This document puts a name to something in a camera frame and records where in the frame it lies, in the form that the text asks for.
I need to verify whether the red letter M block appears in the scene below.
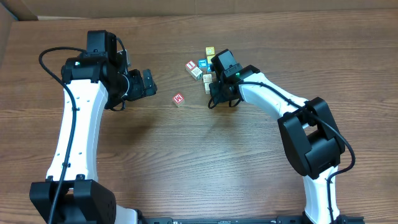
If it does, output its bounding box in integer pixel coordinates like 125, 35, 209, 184
172, 93, 185, 107

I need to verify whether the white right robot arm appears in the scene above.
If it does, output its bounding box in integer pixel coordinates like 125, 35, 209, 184
208, 49, 345, 223

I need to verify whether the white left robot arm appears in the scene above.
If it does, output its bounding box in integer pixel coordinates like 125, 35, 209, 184
29, 30, 157, 223

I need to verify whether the wooden block green side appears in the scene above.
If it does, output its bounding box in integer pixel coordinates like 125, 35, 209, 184
203, 73, 213, 83

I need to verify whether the blue letter X block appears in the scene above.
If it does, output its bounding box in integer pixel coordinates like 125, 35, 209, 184
206, 64, 212, 73

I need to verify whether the wooden patterned picture block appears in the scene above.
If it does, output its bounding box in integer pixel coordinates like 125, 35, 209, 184
190, 67, 203, 80

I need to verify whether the blue letter L block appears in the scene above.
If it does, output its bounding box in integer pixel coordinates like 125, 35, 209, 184
198, 58, 208, 70

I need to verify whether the lower yellow block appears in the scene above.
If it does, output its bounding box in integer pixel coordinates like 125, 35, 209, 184
206, 55, 215, 64

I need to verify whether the yellow block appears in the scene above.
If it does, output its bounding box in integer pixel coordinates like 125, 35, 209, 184
205, 47, 215, 56
206, 55, 215, 64

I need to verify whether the upper yellow block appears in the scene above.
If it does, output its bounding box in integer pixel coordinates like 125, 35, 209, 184
205, 47, 215, 56

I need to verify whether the red letter I block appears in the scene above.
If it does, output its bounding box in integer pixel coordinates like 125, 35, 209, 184
185, 60, 197, 73

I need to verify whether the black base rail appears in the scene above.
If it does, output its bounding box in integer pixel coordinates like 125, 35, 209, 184
136, 216, 365, 224

